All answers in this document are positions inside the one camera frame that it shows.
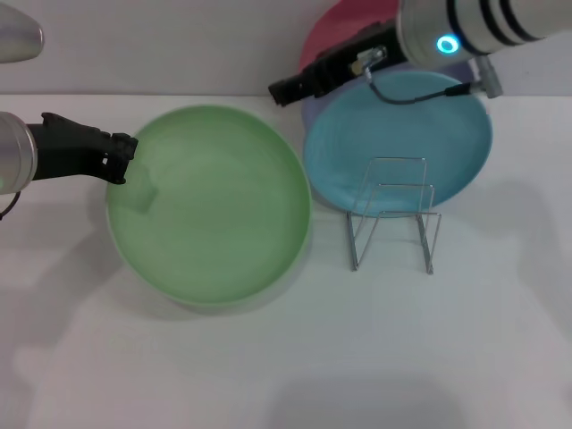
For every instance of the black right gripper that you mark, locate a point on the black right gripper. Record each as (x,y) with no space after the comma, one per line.
(353,60)

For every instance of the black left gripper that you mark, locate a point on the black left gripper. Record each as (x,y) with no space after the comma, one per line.
(67,149)

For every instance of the green round plate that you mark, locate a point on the green round plate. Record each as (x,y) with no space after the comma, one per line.
(210,205)

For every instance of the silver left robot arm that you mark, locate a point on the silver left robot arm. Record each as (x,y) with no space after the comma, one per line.
(15,154)

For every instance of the purple round plate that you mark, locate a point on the purple round plate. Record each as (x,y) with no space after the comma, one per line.
(313,109)

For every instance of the red round plate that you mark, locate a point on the red round plate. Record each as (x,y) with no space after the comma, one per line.
(339,22)

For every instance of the blue round plate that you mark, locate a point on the blue round plate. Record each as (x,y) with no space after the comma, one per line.
(402,143)

